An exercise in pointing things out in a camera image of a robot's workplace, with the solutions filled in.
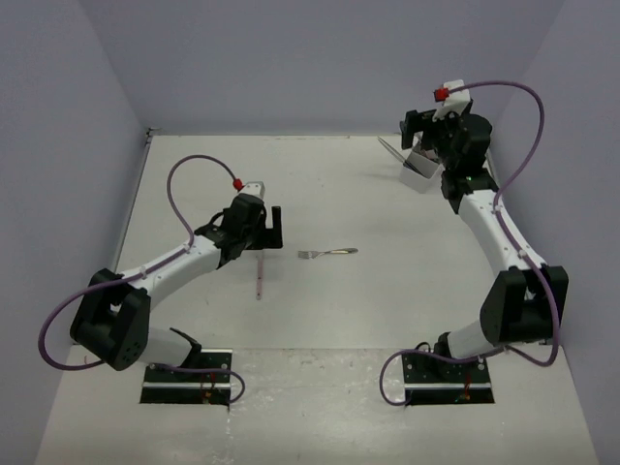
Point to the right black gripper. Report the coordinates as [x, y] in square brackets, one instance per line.
[423, 123]

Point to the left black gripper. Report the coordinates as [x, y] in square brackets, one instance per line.
[269, 238]

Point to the pink handled knife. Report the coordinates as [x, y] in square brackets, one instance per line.
[260, 275]

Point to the pink handled fork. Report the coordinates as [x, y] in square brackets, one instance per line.
[312, 255]

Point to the green handled knife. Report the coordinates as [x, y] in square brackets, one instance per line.
[392, 151]

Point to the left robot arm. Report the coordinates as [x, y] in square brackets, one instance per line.
[113, 319]

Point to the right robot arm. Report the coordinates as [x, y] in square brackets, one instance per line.
[526, 300]

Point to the white divided utensil container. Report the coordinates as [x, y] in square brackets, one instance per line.
[421, 174]

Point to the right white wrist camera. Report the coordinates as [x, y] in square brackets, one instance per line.
[451, 100]

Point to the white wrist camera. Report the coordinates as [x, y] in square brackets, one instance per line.
[254, 188]
[451, 100]

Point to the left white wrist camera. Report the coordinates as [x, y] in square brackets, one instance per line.
[254, 188]

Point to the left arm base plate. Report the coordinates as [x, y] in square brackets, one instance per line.
[162, 387]

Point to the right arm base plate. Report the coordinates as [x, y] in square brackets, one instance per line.
[431, 382]

